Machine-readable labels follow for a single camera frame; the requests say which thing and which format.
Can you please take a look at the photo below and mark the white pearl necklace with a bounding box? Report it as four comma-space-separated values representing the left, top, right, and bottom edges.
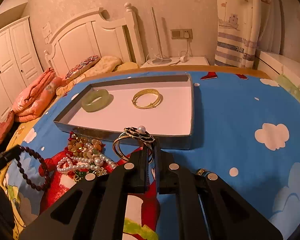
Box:
56, 142, 118, 175

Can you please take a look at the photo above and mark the dark red bead bracelet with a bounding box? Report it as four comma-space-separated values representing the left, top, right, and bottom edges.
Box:
14, 145, 51, 192

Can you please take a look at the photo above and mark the gold coin bead bracelet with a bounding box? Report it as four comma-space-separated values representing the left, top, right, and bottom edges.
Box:
66, 132, 106, 159

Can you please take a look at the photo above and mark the black gold pearl bangle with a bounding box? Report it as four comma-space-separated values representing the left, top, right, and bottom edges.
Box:
112, 126, 155, 164

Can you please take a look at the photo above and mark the green jade bangle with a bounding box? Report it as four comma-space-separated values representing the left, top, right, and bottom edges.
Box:
81, 89, 110, 112

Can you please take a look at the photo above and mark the blue cartoon bedsheet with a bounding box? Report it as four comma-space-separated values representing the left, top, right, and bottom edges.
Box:
6, 72, 300, 239

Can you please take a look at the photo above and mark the grey shallow cardboard tray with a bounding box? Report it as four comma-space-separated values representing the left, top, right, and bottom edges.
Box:
54, 73, 194, 150

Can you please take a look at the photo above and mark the folded pink quilt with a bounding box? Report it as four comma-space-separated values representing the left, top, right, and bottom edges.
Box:
12, 68, 62, 122

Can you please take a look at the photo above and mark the embroidered round cushion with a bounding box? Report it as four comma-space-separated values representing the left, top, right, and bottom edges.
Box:
65, 55, 100, 81

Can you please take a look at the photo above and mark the cream shell pattern pillow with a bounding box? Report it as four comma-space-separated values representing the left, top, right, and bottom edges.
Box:
56, 56, 122, 96

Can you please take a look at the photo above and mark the yellow pillow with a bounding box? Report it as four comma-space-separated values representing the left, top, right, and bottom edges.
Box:
113, 62, 140, 72

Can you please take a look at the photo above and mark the white power adapter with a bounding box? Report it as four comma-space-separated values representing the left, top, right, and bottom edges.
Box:
180, 55, 188, 63

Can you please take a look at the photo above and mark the white floor lamp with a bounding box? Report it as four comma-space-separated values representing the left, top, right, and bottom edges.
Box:
151, 7, 171, 65

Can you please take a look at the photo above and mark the white window sill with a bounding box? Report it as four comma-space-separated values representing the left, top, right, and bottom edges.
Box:
255, 50, 300, 91

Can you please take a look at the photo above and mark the white bedside table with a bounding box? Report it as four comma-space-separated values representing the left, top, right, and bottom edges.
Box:
141, 56, 210, 68

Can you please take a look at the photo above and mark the white wardrobe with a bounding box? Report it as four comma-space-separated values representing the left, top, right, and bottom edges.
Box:
0, 16, 43, 123

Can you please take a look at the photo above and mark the white wooden headboard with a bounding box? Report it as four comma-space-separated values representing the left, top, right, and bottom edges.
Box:
44, 3, 146, 76

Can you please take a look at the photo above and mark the patterned cream curtain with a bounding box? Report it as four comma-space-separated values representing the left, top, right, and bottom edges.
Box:
215, 0, 282, 68

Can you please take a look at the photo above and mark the wall socket panel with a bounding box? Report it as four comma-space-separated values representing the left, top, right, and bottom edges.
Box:
171, 29, 193, 40

